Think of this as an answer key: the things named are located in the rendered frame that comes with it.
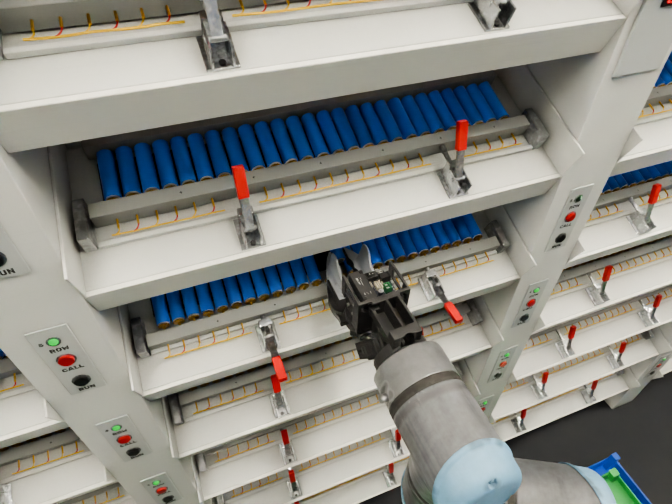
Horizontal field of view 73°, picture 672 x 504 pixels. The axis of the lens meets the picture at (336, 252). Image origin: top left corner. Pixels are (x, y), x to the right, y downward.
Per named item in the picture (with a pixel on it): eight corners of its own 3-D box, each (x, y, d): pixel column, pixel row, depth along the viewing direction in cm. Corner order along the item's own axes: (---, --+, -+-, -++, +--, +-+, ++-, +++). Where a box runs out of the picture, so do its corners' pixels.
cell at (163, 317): (163, 284, 67) (171, 325, 65) (150, 287, 67) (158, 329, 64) (160, 279, 66) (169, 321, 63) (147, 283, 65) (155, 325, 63)
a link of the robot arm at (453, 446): (439, 541, 47) (456, 514, 39) (384, 429, 55) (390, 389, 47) (515, 502, 49) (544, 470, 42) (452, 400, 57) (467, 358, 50)
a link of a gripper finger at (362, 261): (363, 222, 67) (387, 266, 61) (361, 250, 71) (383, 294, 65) (343, 226, 67) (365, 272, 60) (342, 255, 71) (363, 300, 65)
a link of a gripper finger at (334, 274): (331, 230, 66) (362, 273, 60) (331, 258, 70) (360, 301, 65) (311, 236, 65) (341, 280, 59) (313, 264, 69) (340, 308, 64)
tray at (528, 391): (648, 357, 140) (685, 346, 128) (479, 425, 124) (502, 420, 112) (611, 297, 147) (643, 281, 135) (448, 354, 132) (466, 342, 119)
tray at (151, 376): (508, 286, 80) (537, 265, 72) (149, 401, 65) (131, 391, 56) (459, 192, 88) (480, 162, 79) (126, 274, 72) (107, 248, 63)
